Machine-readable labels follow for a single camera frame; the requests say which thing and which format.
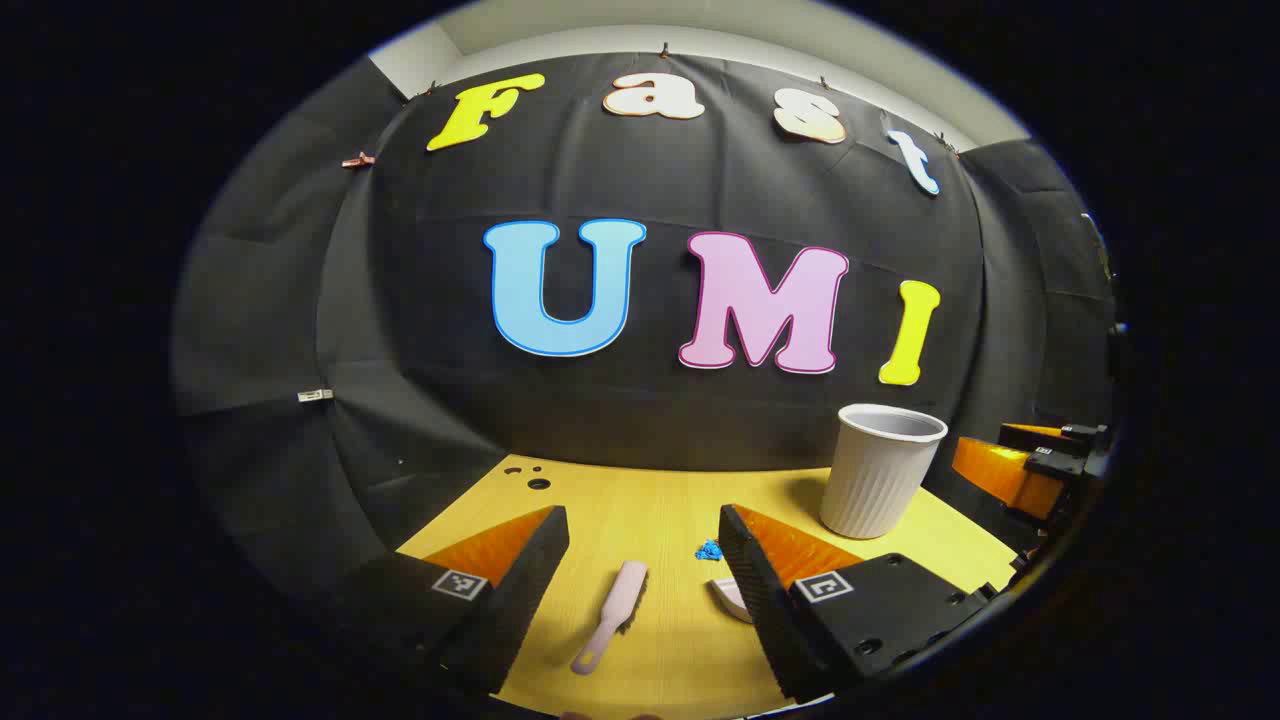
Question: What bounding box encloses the yellow wooden desktop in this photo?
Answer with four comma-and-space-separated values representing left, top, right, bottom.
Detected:
395, 455, 1021, 720

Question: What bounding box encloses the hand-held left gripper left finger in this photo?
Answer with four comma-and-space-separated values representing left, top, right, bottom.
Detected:
335, 505, 571, 696

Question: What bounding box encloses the pink dustpan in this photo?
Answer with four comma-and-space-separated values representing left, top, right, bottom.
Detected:
708, 577, 753, 625

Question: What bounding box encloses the black backdrop cloth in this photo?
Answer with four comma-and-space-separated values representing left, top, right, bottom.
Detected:
170, 50, 1116, 601

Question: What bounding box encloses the small pink broom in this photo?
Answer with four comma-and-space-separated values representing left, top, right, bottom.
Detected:
570, 560, 649, 676

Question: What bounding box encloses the white ribbed garbage bin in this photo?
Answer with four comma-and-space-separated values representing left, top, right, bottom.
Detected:
818, 403, 949, 541

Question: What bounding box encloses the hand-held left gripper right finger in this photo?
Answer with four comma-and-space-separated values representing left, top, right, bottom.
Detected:
718, 503, 1001, 704

